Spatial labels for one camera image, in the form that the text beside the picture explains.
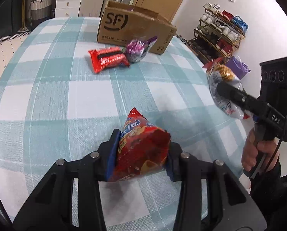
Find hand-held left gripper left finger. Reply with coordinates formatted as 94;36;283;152
12;129;121;231

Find brown cardboard box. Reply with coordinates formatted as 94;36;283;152
97;0;178;55

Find purple bag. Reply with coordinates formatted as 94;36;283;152
226;55;251;80

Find shoe rack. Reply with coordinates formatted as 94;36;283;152
188;2;249;64

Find row of shoes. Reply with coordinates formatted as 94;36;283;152
192;2;249;53

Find person's right forearm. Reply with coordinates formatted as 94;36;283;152
250;162;287;231

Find white snack packet red characters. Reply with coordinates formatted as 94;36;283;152
202;59;251;120

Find yellow pole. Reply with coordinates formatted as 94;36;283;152
20;0;26;31

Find dotted cream floor mat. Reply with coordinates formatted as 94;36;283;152
0;35;31;87

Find red black-striped snack packet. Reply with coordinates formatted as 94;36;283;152
88;46;131;75

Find woven basket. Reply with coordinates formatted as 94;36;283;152
30;0;53;22

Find teal checked tablecloth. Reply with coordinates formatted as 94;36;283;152
0;16;254;231

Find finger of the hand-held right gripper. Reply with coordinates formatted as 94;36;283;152
217;81;270;119

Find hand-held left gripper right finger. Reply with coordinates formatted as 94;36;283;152
166;142;267;231

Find red cartoon snack packet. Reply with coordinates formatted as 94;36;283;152
107;107;171;182

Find person's right hand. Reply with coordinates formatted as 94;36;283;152
241;126;281;173

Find purple snack packet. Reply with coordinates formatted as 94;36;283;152
121;36;158;64

